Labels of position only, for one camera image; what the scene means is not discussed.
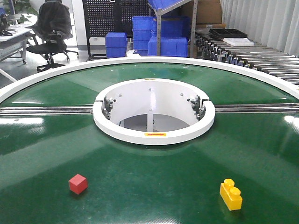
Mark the white inner ring housing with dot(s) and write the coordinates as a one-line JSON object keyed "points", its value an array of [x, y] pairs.
{"points": [[153, 111]]}

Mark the black compartment tray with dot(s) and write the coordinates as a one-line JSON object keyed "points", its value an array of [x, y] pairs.
{"points": [[227, 33]]}

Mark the yellow toy brick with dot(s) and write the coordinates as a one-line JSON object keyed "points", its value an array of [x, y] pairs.
{"points": [[231, 195]]}

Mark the small blue crate stack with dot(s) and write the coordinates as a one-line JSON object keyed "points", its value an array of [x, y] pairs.
{"points": [[116, 44]]}

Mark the white foam sheet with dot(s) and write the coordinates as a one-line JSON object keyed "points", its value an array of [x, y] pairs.
{"points": [[238, 42]]}

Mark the black pegboard panel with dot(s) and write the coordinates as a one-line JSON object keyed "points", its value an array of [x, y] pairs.
{"points": [[104, 16]]}

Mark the grey office desk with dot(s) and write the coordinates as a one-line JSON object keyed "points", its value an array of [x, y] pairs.
{"points": [[14, 45]]}

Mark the cardboard boxes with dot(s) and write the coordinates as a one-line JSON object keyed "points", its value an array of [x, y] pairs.
{"points": [[209, 13]]}

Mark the white outer table rim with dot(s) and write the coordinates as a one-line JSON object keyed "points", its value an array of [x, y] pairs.
{"points": [[21, 84]]}

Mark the blue crates under rack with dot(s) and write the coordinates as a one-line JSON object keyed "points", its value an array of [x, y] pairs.
{"points": [[175, 33]]}

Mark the metal rack frame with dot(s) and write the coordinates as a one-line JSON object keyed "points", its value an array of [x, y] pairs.
{"points": [[161, 8]]}

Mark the tall blue crate stack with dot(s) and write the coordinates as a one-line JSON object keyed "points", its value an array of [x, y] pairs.
{"points": [[142, 26]]}

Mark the red cube block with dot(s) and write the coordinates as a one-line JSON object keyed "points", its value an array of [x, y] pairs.
{"points": [[78, 184]]}

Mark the black office chair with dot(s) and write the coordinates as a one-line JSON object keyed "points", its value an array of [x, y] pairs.
{"points": [[53, 26]]}

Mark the metal roller conveyor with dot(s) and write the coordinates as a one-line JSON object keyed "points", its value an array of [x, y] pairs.
{"points": [[258, 57]]}

